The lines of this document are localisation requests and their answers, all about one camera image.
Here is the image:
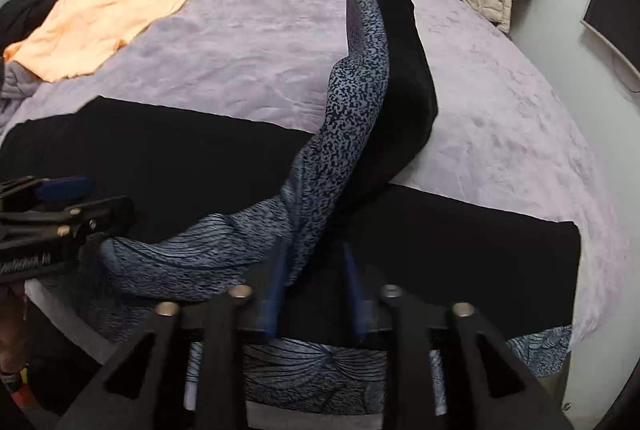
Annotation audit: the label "blue patterned fabric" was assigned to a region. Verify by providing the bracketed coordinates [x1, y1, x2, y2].
[79, 0, 574, 416]

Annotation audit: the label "black pants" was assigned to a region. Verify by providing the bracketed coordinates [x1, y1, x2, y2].
[1, 0, 580, 344]

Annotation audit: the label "black clothing pile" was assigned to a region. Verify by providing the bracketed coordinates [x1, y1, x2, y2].
[0, 0, 58, 50]

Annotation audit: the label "person's left hand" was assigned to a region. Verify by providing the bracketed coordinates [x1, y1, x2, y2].
[0, 283, 28, 386]

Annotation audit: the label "grey blanket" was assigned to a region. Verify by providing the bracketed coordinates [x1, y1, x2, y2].
[0, 62, 42, 131]

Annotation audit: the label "lavender plush bedspread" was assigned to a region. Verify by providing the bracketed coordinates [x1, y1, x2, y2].
[4, 0, 628, 340]

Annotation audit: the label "wall-mounted monitor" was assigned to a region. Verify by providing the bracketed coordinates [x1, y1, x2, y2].
[582, 0, 639, 79]

